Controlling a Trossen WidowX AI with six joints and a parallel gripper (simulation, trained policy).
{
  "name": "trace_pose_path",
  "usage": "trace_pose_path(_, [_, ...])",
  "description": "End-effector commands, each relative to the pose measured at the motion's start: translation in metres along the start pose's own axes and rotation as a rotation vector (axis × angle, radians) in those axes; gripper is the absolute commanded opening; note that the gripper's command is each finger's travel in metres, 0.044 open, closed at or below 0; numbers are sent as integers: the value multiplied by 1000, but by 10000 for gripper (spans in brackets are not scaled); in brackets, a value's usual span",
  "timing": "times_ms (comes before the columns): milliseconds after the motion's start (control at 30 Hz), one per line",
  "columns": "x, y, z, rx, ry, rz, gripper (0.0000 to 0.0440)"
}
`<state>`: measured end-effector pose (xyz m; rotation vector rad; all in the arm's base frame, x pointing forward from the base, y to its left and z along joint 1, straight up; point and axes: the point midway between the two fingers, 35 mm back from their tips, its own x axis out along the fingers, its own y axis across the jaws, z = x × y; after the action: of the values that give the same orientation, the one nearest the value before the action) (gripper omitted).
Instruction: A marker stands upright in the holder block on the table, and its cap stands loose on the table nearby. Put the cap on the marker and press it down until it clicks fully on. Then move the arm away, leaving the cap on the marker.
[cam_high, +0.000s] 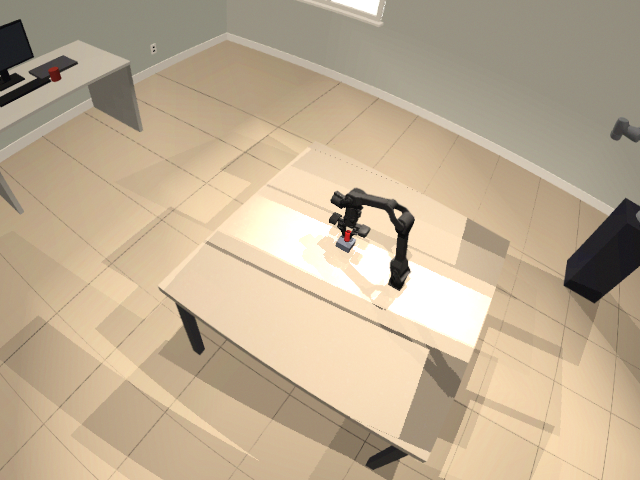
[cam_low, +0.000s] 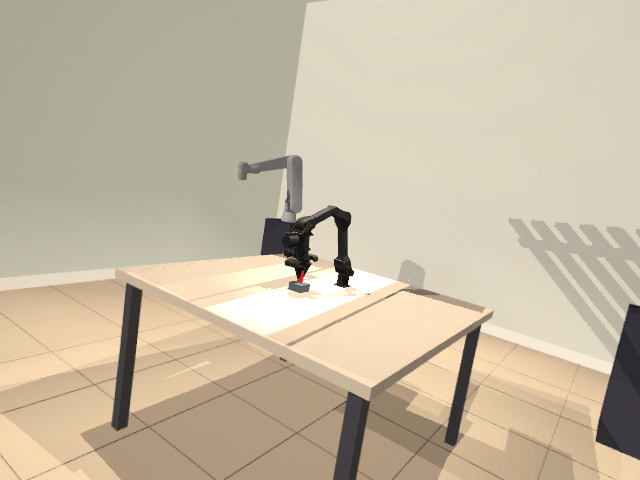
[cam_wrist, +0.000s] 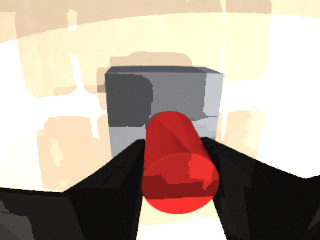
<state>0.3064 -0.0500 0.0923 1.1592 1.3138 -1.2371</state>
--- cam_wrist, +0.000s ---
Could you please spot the red marker cap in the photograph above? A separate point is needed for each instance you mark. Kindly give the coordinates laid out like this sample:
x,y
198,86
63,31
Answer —
x,y
178,174

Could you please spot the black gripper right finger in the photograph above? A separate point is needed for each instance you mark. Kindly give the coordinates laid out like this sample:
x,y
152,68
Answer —
x,y
256,201

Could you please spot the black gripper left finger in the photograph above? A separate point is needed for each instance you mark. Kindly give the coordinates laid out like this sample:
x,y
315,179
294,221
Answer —
x,y
103,206

